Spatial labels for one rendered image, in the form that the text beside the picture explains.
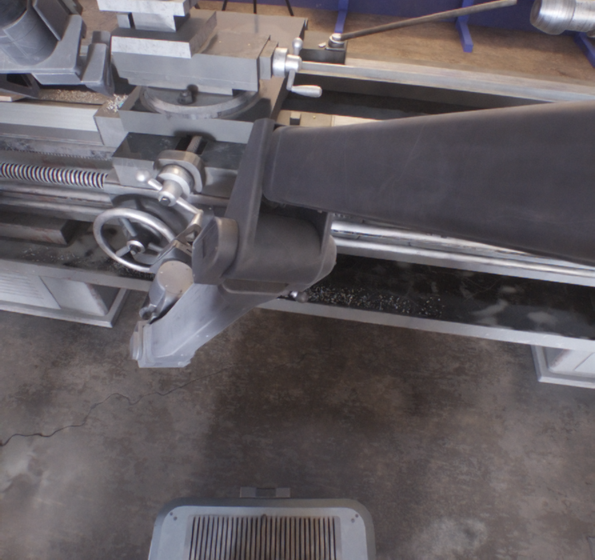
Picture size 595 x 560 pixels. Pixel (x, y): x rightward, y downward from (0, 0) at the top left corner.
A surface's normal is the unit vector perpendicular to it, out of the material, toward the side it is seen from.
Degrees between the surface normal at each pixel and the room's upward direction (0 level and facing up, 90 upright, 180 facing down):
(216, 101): 0
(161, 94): 0
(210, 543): 0
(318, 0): 90
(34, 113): 36
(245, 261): 71
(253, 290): 31
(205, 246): 65
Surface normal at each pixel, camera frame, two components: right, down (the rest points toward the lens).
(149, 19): -0.18, 0.75
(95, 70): 0.02, -0.17
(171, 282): 0.47, -0.51
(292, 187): -0.80, -0.02
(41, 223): 0.03, -0.64
